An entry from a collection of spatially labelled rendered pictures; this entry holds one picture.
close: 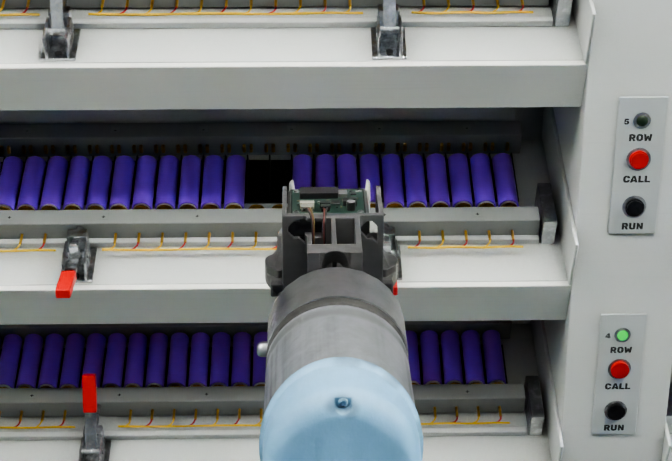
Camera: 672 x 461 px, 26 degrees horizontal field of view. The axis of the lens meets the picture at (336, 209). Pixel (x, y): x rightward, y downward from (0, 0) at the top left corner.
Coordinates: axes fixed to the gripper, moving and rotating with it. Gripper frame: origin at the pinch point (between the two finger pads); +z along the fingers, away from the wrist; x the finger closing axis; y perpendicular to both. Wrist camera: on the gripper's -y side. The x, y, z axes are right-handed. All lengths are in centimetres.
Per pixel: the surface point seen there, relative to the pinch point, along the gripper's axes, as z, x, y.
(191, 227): 11.0, 11.8, -5.1
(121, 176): 17.0, 18.4, -2.7
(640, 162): 5.5, -25.8, 2.9
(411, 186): 15.5, -7.8, -3.3
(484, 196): 14.0, -14.2, -3.7
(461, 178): 16.3, -12.3, -2.9
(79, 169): 18.0, 22.3, -2.4
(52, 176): 17.1, 24.6, -2.7
